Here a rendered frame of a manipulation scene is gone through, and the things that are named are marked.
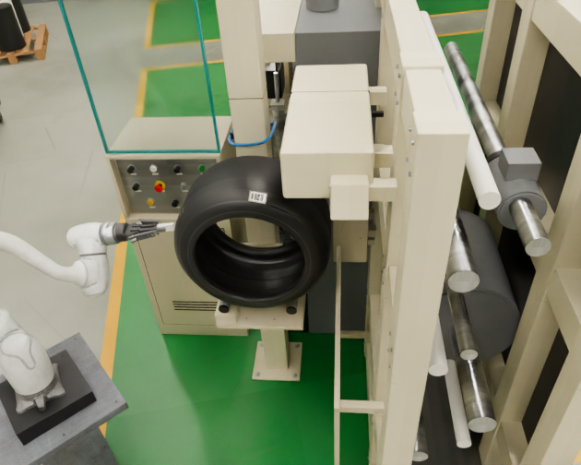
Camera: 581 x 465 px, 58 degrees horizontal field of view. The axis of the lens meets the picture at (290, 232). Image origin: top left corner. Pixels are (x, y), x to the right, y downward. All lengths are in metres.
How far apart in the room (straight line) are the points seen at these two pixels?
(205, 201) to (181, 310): 1.43
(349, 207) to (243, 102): 0.83
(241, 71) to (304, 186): 0.68
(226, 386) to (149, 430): 0.46
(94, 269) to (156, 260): 0.82
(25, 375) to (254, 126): 1.28
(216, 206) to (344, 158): 0.60
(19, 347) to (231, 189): 1.00
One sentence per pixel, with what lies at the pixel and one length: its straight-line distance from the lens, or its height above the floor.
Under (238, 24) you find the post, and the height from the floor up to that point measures 1.93.
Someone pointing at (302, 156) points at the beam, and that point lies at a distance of 1.40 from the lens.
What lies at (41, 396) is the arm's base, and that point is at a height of 0.76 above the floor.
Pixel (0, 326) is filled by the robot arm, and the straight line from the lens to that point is 2.37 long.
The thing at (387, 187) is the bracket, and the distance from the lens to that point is 1.44.
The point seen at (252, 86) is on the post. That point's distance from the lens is 2.01.
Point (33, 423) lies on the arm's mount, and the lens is 2.34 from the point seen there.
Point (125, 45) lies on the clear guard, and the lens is 2.38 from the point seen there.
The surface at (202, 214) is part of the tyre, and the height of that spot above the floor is 1.40.
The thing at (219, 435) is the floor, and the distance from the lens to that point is 2.93.
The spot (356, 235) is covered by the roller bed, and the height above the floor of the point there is 1.05.
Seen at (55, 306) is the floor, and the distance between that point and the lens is 3.86.
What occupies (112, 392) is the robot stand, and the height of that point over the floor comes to 0.65.
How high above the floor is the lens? 2.49
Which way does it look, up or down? 39 degrees down
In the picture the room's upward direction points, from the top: 4 degrees counter-clockwise
